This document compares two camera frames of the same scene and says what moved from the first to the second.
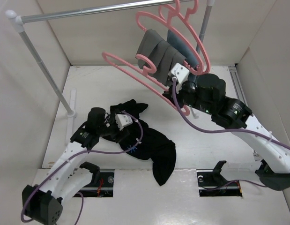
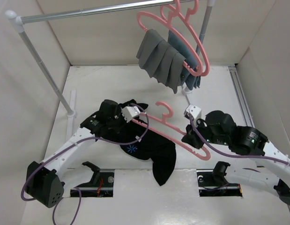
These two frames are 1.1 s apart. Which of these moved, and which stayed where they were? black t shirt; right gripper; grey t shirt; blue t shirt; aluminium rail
Moved: right gripper
Stayed: aluminium rail; black t shirt; grey t shirt; blue t shirt
